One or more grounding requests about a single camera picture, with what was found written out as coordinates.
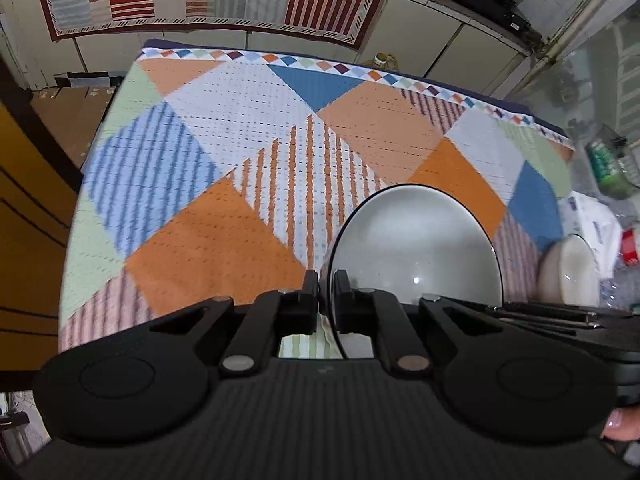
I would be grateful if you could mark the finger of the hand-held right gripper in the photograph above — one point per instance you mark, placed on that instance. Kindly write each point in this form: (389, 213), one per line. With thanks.
(550, 324)
(550, 306)

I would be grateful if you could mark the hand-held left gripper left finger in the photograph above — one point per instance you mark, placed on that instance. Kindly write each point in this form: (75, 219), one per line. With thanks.
(311, 305)

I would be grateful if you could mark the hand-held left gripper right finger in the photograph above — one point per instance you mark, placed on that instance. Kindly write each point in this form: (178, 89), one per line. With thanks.
(341, 305)

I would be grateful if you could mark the person's right hand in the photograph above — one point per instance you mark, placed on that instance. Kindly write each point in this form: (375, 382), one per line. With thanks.
(622, 427)

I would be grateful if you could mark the white tissue pack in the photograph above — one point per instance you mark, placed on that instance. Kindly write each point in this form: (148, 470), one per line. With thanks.
(587, 220)

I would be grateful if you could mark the patchwork tablecloth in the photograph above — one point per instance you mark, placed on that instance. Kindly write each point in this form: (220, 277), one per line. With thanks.
(225, 200)

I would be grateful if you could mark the clear container with green items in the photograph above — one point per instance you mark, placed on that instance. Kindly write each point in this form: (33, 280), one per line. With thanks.
(612, 165)

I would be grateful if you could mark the glass door panel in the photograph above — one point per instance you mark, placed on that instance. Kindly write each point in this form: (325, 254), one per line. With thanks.
(590, 80)

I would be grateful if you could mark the yellow oil jug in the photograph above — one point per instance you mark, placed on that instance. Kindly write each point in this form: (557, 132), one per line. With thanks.
(385, 59)

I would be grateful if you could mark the white kitchen cabinet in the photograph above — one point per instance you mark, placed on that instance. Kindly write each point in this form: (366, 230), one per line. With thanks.
(440, 45)

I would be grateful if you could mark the brown cardboard box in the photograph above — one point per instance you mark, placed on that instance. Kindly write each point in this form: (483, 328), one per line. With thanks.
(70, 120)

